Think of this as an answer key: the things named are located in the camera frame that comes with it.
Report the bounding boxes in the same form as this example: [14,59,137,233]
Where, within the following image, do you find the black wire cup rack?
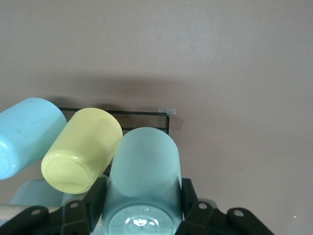
[0,107,171,221]

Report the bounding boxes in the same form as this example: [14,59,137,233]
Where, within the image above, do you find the pale green cup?
[101,127,183,235]

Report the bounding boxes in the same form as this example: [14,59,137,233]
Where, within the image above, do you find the yellow cup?
[41,107,124,195]

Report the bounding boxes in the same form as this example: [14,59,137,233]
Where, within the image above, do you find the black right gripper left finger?
[0,176,108,235]

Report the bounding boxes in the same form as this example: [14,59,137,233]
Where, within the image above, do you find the light blue cup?
[0,97,68,181]

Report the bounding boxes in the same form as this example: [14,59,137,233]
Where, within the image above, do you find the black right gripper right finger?
[177,178,274,235]

